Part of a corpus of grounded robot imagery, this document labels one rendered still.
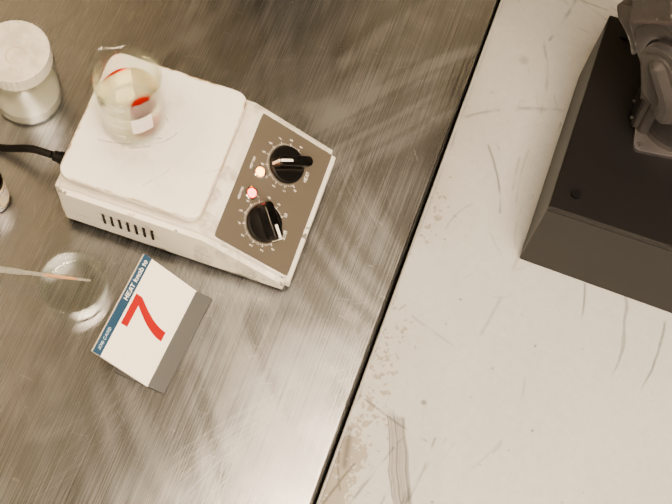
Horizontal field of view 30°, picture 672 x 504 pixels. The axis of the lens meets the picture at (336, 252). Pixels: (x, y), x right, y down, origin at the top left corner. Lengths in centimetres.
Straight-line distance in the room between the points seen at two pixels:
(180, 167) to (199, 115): 5
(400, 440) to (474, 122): 30
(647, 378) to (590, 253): 12
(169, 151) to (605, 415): 42
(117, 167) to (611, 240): 39
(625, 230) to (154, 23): 46
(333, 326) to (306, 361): 4
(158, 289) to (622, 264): 38
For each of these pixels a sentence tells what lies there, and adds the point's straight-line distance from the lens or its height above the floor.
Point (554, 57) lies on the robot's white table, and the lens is 118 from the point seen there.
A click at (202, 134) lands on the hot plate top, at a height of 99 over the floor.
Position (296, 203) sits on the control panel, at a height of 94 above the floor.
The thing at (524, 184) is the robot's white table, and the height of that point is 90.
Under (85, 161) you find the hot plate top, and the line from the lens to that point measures 101.
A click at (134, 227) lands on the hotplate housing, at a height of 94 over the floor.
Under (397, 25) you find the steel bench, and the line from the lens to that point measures 117.
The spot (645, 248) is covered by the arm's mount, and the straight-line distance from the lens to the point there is 101.
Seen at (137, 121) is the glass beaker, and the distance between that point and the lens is 97.
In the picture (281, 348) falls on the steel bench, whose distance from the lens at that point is 104.
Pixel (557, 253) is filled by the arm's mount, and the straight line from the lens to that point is 106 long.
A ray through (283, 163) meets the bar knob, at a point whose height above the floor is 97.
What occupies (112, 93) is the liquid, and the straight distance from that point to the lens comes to 99.
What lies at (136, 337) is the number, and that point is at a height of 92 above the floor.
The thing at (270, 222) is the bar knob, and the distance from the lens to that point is 101.
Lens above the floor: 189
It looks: 69 degrees down
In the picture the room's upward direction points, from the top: 11 degrees clockwise
